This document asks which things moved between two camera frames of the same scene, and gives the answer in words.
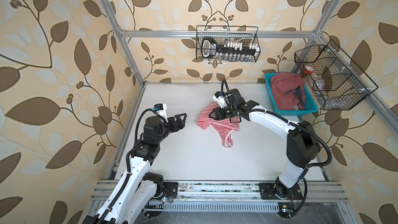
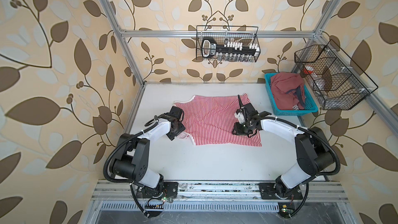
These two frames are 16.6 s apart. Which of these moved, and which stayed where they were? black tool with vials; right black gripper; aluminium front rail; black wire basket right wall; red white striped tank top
Moved: red white striped tank top; right black gripper
Stayed: black wire basket right wall; black tool with vials; aluminium front rail
